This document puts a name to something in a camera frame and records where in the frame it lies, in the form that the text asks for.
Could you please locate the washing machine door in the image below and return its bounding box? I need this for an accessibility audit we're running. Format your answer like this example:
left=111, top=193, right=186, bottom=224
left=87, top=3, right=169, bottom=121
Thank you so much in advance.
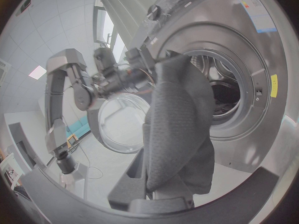
left=87, top=93, right=152, bottom=154

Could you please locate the turquoise bench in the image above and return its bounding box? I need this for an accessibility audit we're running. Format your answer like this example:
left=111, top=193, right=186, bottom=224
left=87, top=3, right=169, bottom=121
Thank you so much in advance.
left=66, top=116, right=91, bottom=138

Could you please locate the ceiling light panel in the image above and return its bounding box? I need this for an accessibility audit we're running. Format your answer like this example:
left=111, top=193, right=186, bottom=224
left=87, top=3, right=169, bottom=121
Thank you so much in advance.
left=28, top=65, right=47, bottom=79

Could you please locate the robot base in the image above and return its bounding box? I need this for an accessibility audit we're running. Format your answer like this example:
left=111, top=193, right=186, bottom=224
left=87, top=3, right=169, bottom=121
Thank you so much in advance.
left=59, top=162, right=89, bottom=201

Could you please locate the window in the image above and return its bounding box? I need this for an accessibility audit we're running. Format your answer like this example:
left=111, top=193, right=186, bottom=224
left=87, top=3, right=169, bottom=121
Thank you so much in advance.
left=93, top=6, right=131, bottom=66

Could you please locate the heap of dark clothes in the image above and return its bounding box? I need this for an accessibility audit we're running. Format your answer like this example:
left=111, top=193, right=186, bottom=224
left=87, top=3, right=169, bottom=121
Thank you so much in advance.
left=211, top=98, right=235, bottom=117

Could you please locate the dark grey garment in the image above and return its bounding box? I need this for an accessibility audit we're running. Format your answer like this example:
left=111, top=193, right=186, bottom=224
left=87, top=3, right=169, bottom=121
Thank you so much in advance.
left=142, top=50, right=216, bottom=195

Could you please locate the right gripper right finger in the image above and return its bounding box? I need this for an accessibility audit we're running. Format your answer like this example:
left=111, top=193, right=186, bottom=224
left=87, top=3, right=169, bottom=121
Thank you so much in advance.
left=152, top=175, right=195, bottom=208

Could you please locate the white curtain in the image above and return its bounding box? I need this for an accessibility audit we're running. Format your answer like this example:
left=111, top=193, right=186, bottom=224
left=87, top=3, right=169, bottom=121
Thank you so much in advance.
left=99, top=0, right=170, bottom=53

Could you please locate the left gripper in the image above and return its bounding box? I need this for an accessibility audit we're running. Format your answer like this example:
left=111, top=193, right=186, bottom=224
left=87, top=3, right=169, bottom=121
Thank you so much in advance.
left=117, top=67, right=156, bottom=91

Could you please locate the grey washing machine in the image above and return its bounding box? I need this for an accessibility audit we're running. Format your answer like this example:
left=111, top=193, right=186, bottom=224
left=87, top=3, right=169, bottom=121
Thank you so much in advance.
left=131, top=0, right=295, bottom=175

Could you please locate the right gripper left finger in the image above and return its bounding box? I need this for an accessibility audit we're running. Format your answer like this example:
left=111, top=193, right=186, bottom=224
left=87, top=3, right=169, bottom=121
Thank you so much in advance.
left=107, top=148, right=150, bottom=212

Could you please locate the black cable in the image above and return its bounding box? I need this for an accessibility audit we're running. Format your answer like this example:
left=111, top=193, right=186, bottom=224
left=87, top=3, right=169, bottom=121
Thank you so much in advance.
left=78, top=144, right=104, bottom=180

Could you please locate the wooden stool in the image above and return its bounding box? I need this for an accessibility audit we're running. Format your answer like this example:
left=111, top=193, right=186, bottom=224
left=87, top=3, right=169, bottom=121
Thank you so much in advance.
left=66, top=134, right=81, bottom=153

